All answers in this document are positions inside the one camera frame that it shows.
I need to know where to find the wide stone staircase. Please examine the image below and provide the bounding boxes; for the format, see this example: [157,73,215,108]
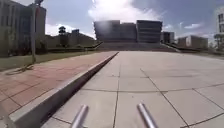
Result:
[96,41,181,53]

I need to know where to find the grey slab plaza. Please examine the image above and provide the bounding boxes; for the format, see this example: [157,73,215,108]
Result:
[41,50,224,128]

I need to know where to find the low building with tower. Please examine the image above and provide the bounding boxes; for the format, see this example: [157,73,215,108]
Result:
[44,25,98,49]

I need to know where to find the large dark building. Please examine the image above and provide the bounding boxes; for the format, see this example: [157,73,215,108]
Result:
[93,19,164,44]

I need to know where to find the small dark building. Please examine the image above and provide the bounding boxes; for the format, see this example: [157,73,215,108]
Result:
[160,31,176,45]

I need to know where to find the robot's own part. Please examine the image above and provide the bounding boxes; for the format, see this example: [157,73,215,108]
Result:
[70,104,89,128]
[137,102,158,128]

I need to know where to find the grey concrete kerb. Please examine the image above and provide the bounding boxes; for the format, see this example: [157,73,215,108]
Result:
[8,51,120,128]

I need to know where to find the red brick path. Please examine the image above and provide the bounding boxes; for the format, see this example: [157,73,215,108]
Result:
[0,50,118,118]

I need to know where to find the pole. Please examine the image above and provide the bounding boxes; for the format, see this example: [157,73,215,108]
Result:
[29,0,45,64]

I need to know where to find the low beige building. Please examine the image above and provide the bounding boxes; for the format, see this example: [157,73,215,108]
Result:
[177,35,209,50]

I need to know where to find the grass strip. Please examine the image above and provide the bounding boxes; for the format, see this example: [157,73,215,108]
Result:
[0,49,101,72]

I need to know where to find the tall grey building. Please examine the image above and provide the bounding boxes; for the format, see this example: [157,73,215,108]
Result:
[0,0,47,56]

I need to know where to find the white building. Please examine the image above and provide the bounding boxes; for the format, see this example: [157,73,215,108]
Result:
[215,6,224,34]

